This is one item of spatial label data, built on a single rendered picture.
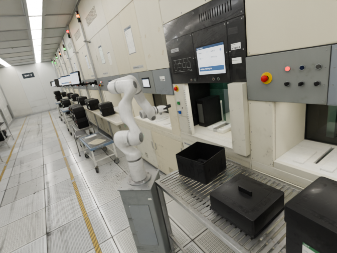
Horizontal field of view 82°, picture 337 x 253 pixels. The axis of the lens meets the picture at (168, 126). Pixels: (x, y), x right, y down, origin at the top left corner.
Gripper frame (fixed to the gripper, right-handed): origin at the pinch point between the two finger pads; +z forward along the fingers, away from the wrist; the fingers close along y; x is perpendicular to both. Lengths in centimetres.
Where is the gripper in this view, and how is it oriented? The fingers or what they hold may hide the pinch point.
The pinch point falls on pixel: (168, 106)
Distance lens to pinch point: 196.3
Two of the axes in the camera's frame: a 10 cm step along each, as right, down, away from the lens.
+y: 5.4, 1.7, -8.2
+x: -1.7, -9.4, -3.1
